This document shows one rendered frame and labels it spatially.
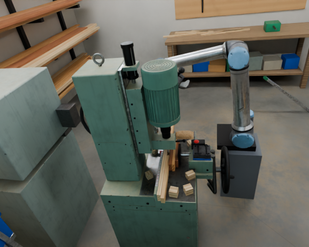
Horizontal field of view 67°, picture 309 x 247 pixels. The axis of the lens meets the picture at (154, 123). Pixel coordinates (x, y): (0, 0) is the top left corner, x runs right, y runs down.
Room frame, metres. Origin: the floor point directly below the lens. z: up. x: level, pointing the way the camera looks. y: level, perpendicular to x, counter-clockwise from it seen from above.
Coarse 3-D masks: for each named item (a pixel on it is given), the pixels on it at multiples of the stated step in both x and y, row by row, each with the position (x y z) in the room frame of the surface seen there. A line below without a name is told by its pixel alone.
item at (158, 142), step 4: (156, 136) 1.09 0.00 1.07; (160, 136) 1.08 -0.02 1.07; (172, 136) 1.06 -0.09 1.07; (152, 140) 1.06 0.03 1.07; (156, 140) 1.05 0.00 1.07; (160, 140) 1.04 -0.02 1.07; (164, 140) 1.04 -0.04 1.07; (168, 140) 1.03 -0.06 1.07; (172, 140) 1.03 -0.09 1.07; (152, 144) 1.05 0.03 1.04; (156, 144) 1.05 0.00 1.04; (160, 144) 1.04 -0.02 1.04; (164, 144) 1.04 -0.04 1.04; (168, 144) 1.03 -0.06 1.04; (172, 144) 1.03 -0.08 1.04; (156, 148) 1.05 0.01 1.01; (160, 148) 1.04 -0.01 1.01; (164, 148) 1.04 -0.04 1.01; (168, 148) 1.03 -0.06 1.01; (172, 148) 1.03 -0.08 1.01
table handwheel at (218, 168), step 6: (222, 150) 1.09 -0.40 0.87; (222, 156) 1.11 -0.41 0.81; (228, 156) 0.96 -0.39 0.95; (222, 162) 1.07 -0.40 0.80; (228, 162) 0.93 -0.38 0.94; (216, 168) 1.00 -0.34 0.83; (222, 168) 0.98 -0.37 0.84; (228, 168) 0.90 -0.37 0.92; (222, 174) 1.05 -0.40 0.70; (228, 174) 0.88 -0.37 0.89; (222, 180) 1.01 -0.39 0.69; (228, 180) 0.86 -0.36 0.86; (222, 186) 0.96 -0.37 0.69; (228, 186) 0.85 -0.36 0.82; (228, 192) 0.86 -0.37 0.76
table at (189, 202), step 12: (180, 168) 0.97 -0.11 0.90; (168, 180) 0.89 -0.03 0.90; (180, 180) 0.88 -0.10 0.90; (192, 180) 0.87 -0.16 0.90; (168, 192) 0.81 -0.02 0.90; (180, 192) 0.80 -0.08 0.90; (156, 204) 0.77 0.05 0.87; (168, 204) 0.75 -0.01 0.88; (180, 204) 0.74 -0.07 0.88; (192, 204) 0.73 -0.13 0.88
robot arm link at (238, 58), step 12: (240, 48) 1.32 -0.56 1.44; (228, 60) 1.32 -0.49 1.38; (240, 60) 1.28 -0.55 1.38; (240, 72) 1.29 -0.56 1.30; (240, 84) 1.29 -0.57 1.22; (240, 96) 1.29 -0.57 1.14; (240, 108) 1.29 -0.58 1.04; (240, 120) 1.29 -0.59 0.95; (240, 132) 1.27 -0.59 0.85; (252, 132) 1.27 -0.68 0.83; (240, 144) 1.26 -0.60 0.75; (252, 144) 1.23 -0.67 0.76
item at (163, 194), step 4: (172, 128) 1.32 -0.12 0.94; (172, 132) 1.27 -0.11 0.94; (168, 160) 1.01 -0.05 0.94; (168, 168) 0.95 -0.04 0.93; (164, 172) 0.92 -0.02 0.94; (168, 172) 0.94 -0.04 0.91; (164, 176) 0.89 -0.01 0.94; (164, 180) 0.86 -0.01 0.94; (164, 184) 0.83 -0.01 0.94; (164, 188) 0.81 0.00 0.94; (164, 192) 0.78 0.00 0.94; (164, 196) 0.76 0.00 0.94; (164, 200) 0.75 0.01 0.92
